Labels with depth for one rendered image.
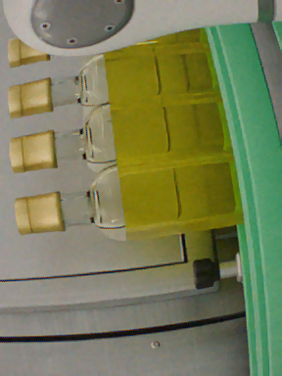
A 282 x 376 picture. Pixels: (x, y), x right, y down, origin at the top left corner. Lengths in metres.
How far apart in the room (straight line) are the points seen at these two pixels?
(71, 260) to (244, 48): 0.33
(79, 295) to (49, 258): 0.05
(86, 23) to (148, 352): 0.61
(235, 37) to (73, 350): 0.40
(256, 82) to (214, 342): 0.34
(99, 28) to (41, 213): 0.43
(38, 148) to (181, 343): 0.27
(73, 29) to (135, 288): 0.57
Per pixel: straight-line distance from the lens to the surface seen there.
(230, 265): 1.03
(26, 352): 1.13
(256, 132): 0.87
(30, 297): 1.10
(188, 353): 1.12
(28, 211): 0.98
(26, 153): 1.00
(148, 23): 0.58
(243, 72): 0.89
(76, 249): 1.12
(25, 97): 1.02
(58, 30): 0.56
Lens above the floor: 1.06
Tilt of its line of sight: 1 degrees down
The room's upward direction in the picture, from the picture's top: 98 degrees counter-clockwise
